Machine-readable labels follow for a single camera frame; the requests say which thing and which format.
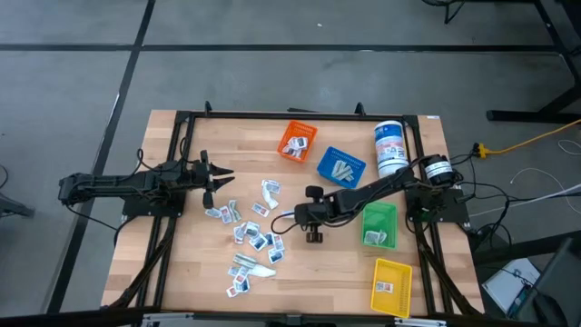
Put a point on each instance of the white bandage strip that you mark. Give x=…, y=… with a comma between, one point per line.
x=347, y=173
x=337, y=169

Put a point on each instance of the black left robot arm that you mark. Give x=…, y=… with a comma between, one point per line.
x=113, y=181

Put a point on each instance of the silver aluminium bar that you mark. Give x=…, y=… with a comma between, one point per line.
x=420, y=322
x=168, y=319

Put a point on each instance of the white paper strip packet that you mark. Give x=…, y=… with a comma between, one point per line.
x=270, y=201

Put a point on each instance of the white wipes canister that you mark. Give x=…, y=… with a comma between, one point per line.
x=389, y=145

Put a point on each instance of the black stand foot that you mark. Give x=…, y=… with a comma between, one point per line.
x=13, y=210

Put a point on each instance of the black desk leg frame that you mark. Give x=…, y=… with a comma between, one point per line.
x=522, y=115

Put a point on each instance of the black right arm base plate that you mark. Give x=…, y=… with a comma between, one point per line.
x=458, y=213

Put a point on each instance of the blue plastic basket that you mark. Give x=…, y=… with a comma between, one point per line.
x=358, y=161

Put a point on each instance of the orange plastic basket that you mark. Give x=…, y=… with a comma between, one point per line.
x=308, y=131

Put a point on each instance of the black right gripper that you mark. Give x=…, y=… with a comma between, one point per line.
x=314, y=213

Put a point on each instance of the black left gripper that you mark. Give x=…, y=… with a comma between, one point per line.
x=204, y=177

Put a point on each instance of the yellow plastic basket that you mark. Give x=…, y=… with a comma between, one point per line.
x=399, y=277

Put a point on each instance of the white printed packet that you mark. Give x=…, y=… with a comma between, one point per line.
x=374, y=237
x=287, y=212
x=252, y=228
x=299, y=143
x=290, y=151
x=271, y=186
x=271, y=237
x=233, y=271

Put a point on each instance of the green plastic basket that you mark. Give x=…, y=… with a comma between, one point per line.
x=381, y=218

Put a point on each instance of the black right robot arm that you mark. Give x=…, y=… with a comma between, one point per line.
x=363, y=195

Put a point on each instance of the white packet blue print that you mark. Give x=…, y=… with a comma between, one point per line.
x=258, y=241
x=243, y=285
x=275, y=255
x=213, y=212

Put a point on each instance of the white packet green print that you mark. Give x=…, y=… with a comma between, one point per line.
x=234, y=210
x=245, y=260

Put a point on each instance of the white box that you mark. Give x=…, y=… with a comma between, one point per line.
x=508, y=281

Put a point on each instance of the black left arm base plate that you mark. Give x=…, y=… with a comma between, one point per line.
x=136, y=210

